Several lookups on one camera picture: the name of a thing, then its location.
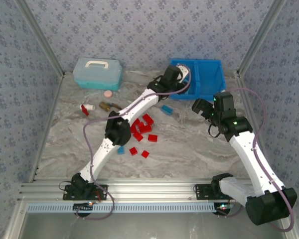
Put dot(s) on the blue lego brick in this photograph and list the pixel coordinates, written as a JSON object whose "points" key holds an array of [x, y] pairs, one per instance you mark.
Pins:
{"points": [[166, 110], [121, 151]]}

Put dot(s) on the small red lego brick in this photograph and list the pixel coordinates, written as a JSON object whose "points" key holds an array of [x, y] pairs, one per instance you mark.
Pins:
{"points": [[133, 151], [145, 154]]}

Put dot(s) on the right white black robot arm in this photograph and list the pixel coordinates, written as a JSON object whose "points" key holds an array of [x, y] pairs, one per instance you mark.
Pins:
{"points": [[249, 154]]}

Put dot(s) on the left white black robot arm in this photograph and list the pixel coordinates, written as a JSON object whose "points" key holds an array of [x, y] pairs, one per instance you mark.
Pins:
{"points": [[139, 104]]}

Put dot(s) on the blue two-compartment plastic bin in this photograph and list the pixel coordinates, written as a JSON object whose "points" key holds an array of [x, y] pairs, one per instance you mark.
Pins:
{"points": [[209, 79]]}

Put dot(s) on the pink round disc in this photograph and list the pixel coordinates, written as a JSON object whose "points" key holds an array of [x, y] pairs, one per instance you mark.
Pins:
{"points": [[107, 93]]}

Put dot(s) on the brass ball valve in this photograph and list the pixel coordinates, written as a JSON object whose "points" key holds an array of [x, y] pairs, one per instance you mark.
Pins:
{"points": [[105, 106]]}

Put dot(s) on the grey metal shelf panel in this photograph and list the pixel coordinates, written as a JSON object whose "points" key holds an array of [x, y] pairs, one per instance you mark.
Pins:
{"points": [[149, 226]]}

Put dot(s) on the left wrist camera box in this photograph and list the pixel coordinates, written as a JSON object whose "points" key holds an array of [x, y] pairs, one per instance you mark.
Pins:
{"points": [[185, 72]]}

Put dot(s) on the aluminium table side rail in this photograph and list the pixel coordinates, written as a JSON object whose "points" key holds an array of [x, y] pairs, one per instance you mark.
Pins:
{"points": [[55, 99], [246, 99]]}

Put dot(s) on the aluminium frame post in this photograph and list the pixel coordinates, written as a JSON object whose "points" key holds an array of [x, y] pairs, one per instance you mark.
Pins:
{"points": [[261, 37], [40, 37]]}

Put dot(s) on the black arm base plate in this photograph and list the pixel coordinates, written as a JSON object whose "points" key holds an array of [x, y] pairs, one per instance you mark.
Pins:
{"points": [[201, 193], [102, 190]]}

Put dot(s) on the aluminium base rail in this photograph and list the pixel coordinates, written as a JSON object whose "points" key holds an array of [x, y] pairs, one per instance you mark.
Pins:
{"points": [[149, 191]]}

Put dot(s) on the black round connector mount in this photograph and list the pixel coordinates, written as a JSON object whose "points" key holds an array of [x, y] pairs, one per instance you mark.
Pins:
{"points": [[223, 211], [83, 211]]}

